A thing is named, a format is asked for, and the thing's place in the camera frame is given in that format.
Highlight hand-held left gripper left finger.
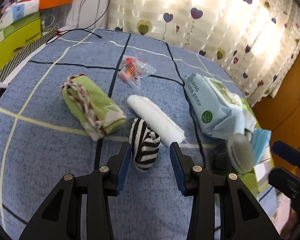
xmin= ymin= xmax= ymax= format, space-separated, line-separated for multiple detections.
xmin=25 ymin=141 xmax=132 ymax=240

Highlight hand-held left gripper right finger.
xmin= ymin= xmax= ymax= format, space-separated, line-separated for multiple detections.
xmin=169 ymin=141 xmax=282 ymax=240

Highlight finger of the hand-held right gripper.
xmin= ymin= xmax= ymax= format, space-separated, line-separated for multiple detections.
xmin=268 ymin=167 xmax=300 ymax=200
xmin=272 ymin=141 xmax=300 ymax=171

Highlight green-rimmed white box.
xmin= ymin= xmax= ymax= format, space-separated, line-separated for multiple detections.
xmin=240 ymin=97 xmax=275 ymax=182

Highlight blue face masks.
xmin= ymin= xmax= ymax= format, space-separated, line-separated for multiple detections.
xmin=250 ymin=127 xmax=272 ymax=165

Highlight black and white striped sock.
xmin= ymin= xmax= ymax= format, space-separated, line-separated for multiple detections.
xmin=129 ymin=117 xmax=161 ymax=172

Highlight pink plaid blanket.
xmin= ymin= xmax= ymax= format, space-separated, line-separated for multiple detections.
xmin=270 ymin=200 xmax=298 ymax=238

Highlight wooden wardrobe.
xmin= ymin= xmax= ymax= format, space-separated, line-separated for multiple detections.
xmin=252 ymin=25 xmax=300 ymax=160

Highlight white rolled towel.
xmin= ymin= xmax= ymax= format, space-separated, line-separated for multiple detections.
xmin=126 ymin=95 xmax=185 ymax=148

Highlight green towel with patterned trim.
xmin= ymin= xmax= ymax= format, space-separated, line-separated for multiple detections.
xmin=62 ymin=74 xmax=127 ymax=142

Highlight blue plaid bed sheet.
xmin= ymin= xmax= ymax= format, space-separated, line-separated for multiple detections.
xmin=0 ymin=27 xmax=278 ymax=240

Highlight wet wipes pack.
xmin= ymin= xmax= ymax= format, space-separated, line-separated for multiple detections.
xmin=184 ymin=73 xmax=257 ymax=140

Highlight orange toy in plastic bag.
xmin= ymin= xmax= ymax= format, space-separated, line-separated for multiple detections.
xmin=117 ymin=54 xmax=157 ymax=90

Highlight heart print curtain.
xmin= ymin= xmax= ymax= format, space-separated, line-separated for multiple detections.
xmin=107 ymin=0 xmax=300 ymax=107

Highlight striped pattern box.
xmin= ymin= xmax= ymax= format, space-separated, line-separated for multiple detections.
xmin=0 ymin=27 xmax=59 ymax=83

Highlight green cardboard box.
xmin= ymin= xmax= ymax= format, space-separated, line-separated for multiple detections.
xmin=0 ymin=17 xmax=42 ymax=72

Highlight white and blue tissue pack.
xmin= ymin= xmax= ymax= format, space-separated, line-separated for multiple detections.
xmin=1 ymin=0 xmax=40 ymax=23

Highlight black cable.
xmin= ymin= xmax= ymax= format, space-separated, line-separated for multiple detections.
xmin=46 ymin=27 xmax=103 ymax=44

